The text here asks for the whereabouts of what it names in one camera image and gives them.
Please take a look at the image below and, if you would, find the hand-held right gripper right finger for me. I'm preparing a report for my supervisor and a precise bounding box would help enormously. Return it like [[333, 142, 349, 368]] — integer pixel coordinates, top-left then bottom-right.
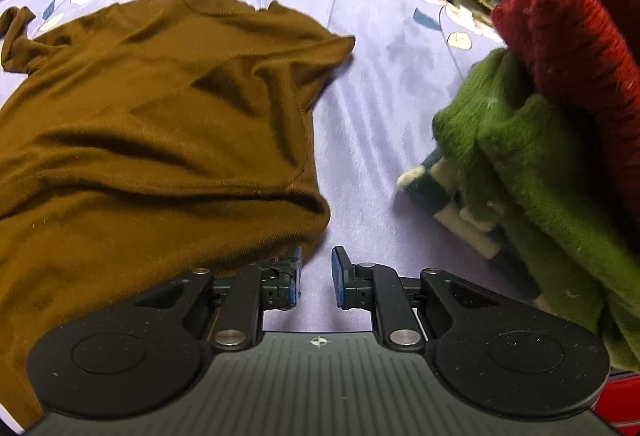
[[331, 245, 506, 350]]

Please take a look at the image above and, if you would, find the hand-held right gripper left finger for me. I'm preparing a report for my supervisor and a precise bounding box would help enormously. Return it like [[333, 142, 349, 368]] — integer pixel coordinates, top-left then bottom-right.
[[135, 245, 303, 351]]

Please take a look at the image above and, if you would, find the brown knit sweater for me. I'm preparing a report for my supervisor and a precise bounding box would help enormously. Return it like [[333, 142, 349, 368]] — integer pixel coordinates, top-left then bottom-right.
[[0, 0, 357, 430]]

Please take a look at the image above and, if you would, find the navy white striped garment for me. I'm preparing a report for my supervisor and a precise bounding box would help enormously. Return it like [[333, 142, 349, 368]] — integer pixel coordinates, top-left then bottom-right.
[[397, 151, 551, 313]]

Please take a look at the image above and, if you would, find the purple floral bedsheet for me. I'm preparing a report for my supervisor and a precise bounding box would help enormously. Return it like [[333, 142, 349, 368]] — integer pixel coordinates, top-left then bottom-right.
[[0, 0, 547, 338]]

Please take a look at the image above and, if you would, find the green fuzzy sweater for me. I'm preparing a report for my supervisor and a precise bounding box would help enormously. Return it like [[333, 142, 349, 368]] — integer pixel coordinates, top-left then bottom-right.
[[432, 47, 640, 375]]

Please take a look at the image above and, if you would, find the red container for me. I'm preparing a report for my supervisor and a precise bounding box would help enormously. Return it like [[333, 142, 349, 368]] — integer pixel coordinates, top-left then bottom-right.
[[595, 366, 640, 433]]

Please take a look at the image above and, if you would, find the dark red ribbed sweater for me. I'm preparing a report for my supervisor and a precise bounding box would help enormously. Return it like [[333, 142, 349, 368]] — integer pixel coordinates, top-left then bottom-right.
[[491, 0, 640, 223]]

